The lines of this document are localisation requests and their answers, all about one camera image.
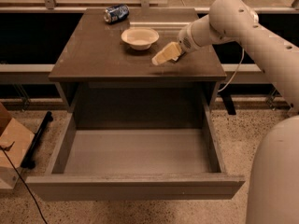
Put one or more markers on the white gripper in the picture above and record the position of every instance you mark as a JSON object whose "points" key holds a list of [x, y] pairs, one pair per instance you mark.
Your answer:
{"points": [[185, 43]]}

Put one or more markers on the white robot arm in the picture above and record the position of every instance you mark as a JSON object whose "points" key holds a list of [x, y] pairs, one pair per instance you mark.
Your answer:
{"points": [[274, 180]]}

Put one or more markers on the grey cabinet with top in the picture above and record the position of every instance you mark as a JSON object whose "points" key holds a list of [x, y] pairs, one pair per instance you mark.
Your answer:
{"points": [[108, 85]]}

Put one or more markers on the open grey top drawer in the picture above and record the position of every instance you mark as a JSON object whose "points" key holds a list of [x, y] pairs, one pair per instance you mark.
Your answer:
{"points": [[129, 143]]}

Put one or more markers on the white paper bowl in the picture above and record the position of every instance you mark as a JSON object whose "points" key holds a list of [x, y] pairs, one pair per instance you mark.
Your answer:
{"points": [[139, 38]]}

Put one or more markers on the blue soda can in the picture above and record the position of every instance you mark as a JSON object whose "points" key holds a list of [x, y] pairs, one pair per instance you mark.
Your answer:
{"points": [[116, 13]]}

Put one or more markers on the cardboard box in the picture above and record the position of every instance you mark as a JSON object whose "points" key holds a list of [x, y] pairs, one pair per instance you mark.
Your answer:
{"points": [[15, 140]]}

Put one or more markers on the black bar on floor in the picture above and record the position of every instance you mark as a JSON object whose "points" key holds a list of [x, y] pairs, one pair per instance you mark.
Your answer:
{"points": [[28, 161]]}

